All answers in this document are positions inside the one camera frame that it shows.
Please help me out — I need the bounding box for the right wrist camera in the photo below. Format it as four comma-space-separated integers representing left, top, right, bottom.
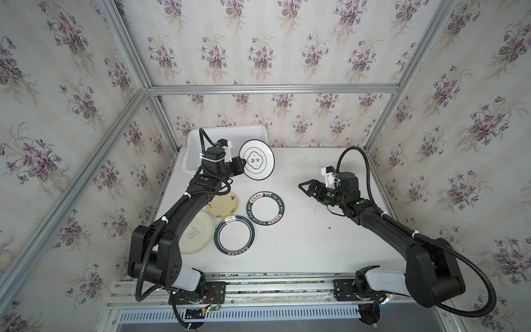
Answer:
321, 166, 337, 188

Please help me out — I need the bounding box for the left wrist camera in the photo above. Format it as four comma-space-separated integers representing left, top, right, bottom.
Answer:
217, 138, 232, 163

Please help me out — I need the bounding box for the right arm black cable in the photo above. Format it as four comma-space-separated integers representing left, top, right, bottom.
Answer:
335, 146, 497, 318

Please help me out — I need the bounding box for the white plate black outline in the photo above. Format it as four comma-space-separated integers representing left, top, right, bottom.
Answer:
239, 139, 275, 181

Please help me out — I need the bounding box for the green red rimmed plate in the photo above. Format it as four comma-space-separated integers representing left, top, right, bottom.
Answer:
214, 215, 256, 256

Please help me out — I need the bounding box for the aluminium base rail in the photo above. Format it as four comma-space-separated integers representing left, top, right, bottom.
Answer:
105, 271, 451, 310

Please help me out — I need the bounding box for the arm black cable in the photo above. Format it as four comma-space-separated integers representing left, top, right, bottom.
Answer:
335, 146, 497, 318
134, 127, 233, 303

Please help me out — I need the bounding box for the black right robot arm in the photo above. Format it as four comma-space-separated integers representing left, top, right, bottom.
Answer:
298, 172, 466, 308

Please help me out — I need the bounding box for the large cream plate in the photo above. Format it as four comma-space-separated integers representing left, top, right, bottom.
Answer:
179, 211, 215, 255

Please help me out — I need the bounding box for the aluminium frame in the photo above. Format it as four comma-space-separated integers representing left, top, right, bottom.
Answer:
1, 1, 470, 306

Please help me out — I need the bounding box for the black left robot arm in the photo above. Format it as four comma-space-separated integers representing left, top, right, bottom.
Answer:
127, 146, 246, 297

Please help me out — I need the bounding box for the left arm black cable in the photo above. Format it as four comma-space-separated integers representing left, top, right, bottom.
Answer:
134, 127, 233, 303

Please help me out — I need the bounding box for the small yellow floral plate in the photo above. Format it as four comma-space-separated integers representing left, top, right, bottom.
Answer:
207, 192, 239, 219

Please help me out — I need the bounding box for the white plastic bin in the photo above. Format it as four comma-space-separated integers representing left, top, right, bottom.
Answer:
183, 124, 268, 175

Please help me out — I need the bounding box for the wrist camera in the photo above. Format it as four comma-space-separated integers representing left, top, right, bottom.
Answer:
321, 166, 337, 188
217, 138, 232, 163

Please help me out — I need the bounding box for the green rim lettered plate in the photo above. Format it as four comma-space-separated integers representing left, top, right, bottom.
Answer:
246, 191, 286, 226

